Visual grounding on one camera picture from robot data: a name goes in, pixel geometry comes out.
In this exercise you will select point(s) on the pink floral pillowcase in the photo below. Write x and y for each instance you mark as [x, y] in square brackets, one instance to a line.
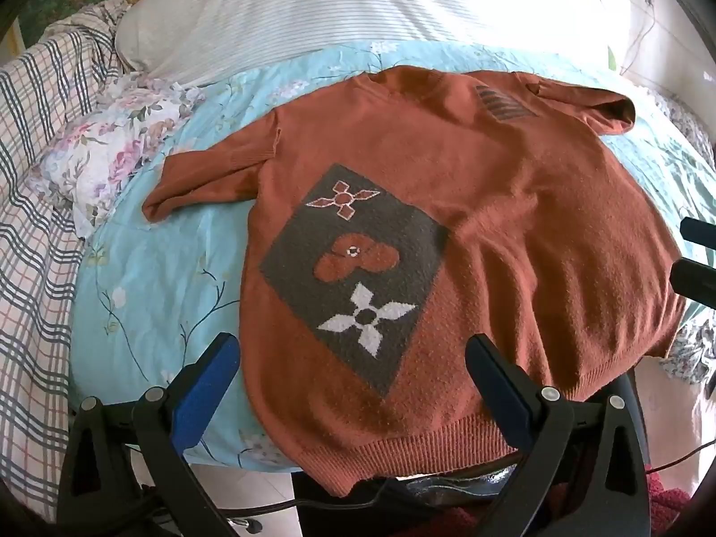
[112, 145]

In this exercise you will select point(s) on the plaid bedsheet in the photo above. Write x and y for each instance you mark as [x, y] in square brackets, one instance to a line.
[33, 235]

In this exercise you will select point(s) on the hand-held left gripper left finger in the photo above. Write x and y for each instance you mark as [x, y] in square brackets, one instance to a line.
[208, 385]

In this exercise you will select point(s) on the orange knit sweater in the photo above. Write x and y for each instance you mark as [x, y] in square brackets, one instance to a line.
[503, 207]

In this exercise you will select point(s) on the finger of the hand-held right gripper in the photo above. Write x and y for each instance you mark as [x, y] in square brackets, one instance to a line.
[699, 232]
[693, 282]

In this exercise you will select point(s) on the white striped pillow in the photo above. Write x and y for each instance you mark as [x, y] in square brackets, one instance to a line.
[335, 5]

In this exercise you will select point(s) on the dark red cloth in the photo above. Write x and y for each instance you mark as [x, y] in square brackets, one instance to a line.
[668, 514]

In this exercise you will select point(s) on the light blue floral blanket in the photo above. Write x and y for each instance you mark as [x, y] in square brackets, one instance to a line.
[156, 268]

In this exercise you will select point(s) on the grey floral bedsheet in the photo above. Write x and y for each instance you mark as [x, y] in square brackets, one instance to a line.
[693, 352]

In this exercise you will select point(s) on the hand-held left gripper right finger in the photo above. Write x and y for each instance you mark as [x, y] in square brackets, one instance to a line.
[503, 397]

